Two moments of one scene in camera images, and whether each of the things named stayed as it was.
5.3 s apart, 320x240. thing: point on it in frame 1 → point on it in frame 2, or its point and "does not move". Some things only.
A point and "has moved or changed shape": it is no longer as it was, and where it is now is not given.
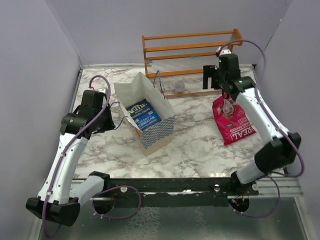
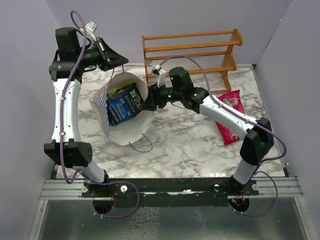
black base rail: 186,192 does not move
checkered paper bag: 147,112 has moved or changed shape
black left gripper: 110,125 → 109,57
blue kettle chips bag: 143,114 → 124,103
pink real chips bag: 232,121 does not move
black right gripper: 209,71 → 150,103
